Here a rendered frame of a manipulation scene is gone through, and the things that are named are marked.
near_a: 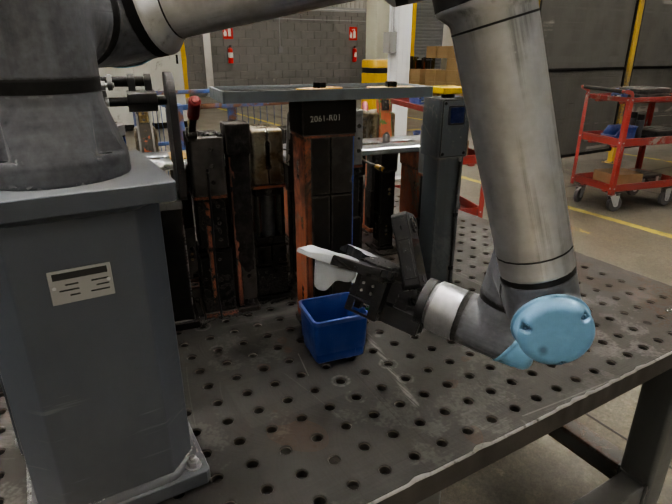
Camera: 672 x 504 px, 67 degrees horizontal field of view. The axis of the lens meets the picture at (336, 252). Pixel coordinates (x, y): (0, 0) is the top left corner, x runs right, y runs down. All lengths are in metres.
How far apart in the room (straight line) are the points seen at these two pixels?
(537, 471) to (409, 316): 1.17
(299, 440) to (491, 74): 0.55
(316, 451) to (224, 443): 0.13
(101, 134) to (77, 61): 0.07
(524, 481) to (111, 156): 1.53
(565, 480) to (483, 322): 1.19
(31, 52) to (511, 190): 0.45
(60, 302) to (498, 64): 0.47
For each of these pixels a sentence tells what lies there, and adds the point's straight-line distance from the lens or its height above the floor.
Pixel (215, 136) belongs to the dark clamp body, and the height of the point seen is 1.07.
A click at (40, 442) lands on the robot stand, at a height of 0.83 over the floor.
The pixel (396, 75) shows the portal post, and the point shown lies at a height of 1.01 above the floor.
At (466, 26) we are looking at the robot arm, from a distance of 0.48.
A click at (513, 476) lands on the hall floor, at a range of 1.80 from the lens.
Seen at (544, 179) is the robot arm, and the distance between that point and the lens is 0.50.
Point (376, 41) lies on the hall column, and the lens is 8.35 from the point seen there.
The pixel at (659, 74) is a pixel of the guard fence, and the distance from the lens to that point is 7.38.
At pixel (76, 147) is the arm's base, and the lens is 0.56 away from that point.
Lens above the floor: 1.22
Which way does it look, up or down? 22 degrees down
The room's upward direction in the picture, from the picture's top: straight up
